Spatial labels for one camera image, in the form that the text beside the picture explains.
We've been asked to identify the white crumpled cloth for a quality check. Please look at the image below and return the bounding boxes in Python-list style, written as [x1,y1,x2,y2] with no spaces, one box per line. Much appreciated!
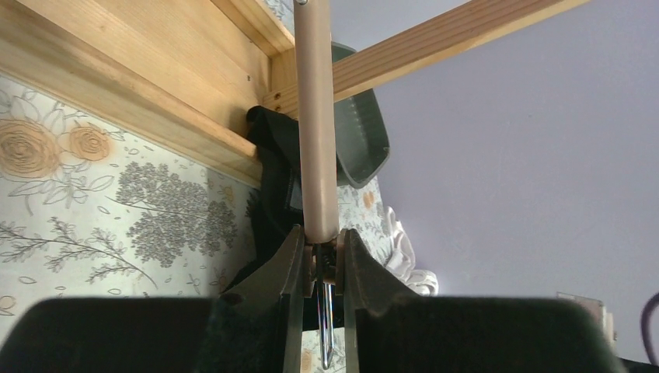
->
[385,207,440,296]

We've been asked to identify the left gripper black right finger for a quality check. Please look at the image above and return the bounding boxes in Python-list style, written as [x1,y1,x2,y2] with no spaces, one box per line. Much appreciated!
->
[342,229,624,372]

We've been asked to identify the beige hanger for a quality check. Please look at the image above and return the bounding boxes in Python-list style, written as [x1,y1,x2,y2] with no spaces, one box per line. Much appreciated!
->
[294,1,340,369]

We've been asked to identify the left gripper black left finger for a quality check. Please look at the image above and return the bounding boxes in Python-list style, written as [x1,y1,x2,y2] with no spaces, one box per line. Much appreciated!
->
[1,226,305,372]

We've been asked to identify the grey plastic tray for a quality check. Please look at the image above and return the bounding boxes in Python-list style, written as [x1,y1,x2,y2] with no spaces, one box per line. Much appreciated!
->
[329,42,391,190]

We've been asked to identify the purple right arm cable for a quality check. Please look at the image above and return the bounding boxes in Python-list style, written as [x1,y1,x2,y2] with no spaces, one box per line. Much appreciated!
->
[640,292,659,354]

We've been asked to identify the wooden rack with base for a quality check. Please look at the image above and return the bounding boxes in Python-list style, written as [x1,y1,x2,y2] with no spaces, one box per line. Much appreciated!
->
[1,1,588,187]

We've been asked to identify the black underwear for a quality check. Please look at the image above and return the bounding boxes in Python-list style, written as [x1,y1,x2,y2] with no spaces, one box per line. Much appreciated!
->
[224,106,304,292]

